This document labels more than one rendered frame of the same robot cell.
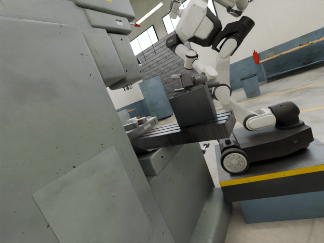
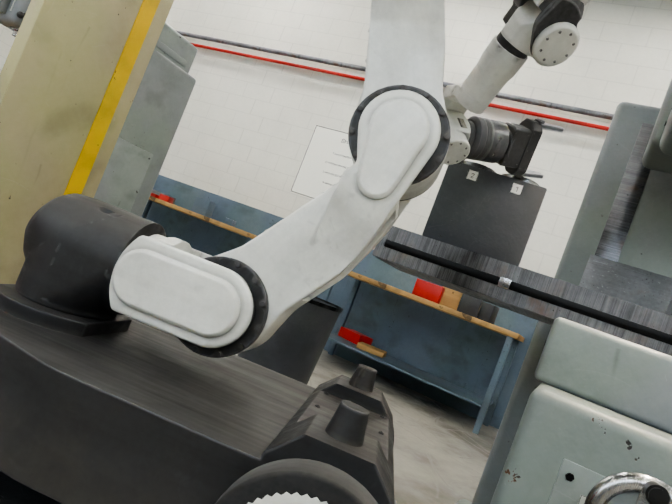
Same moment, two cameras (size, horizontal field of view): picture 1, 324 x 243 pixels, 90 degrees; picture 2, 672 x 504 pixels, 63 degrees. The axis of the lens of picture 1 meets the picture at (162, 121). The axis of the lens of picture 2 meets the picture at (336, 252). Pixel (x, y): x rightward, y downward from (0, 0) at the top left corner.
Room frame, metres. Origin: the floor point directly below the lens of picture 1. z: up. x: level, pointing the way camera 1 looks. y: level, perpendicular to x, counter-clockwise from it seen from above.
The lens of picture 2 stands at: (2.13, -0.76, 0.78)
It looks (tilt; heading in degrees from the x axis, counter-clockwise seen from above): 2 degrees up; 168
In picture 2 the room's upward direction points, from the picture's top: 21 degrees clockwise
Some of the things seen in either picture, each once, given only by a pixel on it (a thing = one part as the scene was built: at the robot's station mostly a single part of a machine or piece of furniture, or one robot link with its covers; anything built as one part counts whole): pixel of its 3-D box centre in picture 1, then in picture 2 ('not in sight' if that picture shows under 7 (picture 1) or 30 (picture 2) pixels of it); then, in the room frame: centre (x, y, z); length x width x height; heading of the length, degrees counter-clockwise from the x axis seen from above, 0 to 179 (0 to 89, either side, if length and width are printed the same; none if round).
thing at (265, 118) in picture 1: (257, 119); (202, 294); (1.28, -0.74, 0.68); 0.21 x 0.20 x 0.13; 71
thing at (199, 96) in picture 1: (192, 105); (483, 214); (0.97, -0.21, 1.04); 0.22 x 0.12 x 0.20; 62
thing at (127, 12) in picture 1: (95, 11); not in sight; (1.17, 0.14, 1.81); 0.47 x 0.26 x 0.16; 143
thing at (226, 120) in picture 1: (147, 138); (664, 341); (1.20, 0.15, 0.90); 1.24 x 0.23 x 0.08; 53
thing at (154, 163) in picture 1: (155, 149); (631, 381); (1.18, 0.13, 0.80); 0.50 x 0.35 x 0.12; 143
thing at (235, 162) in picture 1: (234, 161); not in sight; (1.12, -0.40, 0.50); 0.20 x 0.05 x 0.20; 71
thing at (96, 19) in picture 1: (101, 31); not in sight; (1.15, 0.15, 1.68); 0.34 x 0.24 x 0.10; 143
